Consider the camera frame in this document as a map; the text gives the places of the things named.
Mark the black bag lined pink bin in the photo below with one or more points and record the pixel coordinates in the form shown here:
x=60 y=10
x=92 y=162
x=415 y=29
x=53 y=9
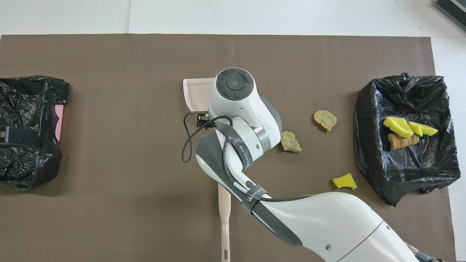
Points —
x=29 y=98

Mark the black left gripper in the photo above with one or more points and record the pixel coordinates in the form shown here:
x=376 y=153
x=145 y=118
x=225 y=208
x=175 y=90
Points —
x=22 y=137

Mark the sliced toy bread loaf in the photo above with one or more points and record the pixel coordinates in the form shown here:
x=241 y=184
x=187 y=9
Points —
x=400 y=142

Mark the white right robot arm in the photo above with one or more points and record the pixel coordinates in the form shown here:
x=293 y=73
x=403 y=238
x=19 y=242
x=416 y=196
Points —
x=236 y=98

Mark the notched yellow sponge piece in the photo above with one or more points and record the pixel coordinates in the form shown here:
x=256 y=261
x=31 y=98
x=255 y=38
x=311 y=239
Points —
x=398 y=126

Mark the small yellow sponge piece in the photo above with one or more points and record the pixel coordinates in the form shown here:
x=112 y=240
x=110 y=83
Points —
x=344 y=181

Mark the yellow sponge with green side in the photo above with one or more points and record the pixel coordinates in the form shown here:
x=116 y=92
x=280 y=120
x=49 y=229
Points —
x=424 y=129

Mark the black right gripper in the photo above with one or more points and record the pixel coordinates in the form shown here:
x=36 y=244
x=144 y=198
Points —
x=206 y=120

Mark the dark ribbed panel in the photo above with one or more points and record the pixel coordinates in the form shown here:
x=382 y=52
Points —
x=455 y=11

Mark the golden potato chip piece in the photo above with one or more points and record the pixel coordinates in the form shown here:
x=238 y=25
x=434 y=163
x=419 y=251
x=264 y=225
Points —
x=325 y=119

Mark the beige plastic dustpan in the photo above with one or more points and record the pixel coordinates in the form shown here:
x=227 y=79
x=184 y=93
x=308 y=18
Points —
x=196 y=92

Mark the pale greenish cracker piece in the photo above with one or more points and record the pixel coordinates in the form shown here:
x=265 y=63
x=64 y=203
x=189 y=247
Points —
x=290 y=141

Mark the brown paper table mat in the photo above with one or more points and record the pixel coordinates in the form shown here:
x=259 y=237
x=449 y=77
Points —
x=109 y=218

